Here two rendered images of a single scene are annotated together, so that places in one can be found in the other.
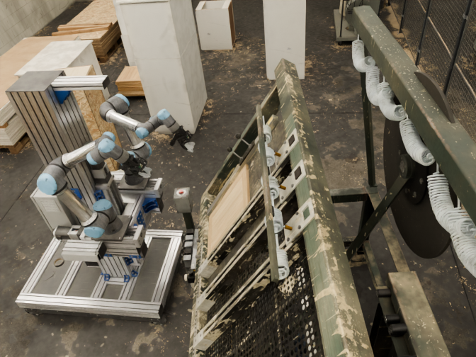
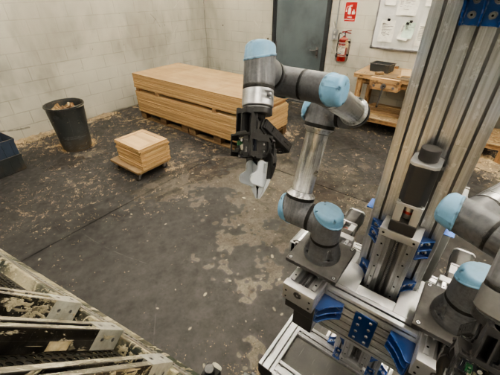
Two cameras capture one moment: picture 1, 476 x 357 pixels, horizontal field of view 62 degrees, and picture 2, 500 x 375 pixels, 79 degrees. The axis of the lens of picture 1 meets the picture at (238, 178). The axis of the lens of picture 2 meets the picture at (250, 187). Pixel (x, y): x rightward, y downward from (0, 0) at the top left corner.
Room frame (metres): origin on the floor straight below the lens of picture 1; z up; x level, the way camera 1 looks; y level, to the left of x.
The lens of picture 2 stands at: (2.03, -0.04, 1.98)
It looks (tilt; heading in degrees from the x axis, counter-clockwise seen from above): 34 degrees down; 115
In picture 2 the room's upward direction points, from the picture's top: straight up
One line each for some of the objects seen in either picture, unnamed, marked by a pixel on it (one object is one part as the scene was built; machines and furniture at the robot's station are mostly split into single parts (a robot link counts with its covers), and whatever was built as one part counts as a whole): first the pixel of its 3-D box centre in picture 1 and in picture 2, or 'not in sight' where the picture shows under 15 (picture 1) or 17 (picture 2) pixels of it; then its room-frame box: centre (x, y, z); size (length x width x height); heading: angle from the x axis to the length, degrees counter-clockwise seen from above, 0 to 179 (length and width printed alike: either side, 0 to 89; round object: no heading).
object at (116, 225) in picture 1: (109, 222); (323, 244); (1.93, 0.91, 1.09); 0.15 x 0.15 x 0.10
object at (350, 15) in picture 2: not in sight; (350, 11); (1.16, 5.78, 1.64); 0.21 x 0.01 x 0.28; 168
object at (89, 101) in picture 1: (88, 127); not in sight; (3.92, 1.61, 0.63); 0.50 x 0.42 x 1.25; 179
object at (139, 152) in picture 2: not in sight; (139, 153); (-0.69, 2.50, 0.20); 0.61 x 0.53 x 0.40; 168
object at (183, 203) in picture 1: (183, 200); not in sight; (2.31, 0.45, 0.84); 0.12 x 0.12 x 0.18; 86
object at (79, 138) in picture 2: not in sight; (71, 125); (-1.99, 2.60, 0.33); 0.52 x 0.51 x 0.65; 168
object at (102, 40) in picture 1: (102, 25); not in sight; (8.39, 2.35, 0.23); 2.45 x 1.03 x 0.45; 168
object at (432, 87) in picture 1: (409, 166); not in sight; (1.28, -0.75, 1.85); 0.80 x 0.06 x 0.80; 176
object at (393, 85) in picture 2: not in sight; (382, 91); (1.95, 4.78, 0.70); 0.40 x 0.27 x 0.39; 168
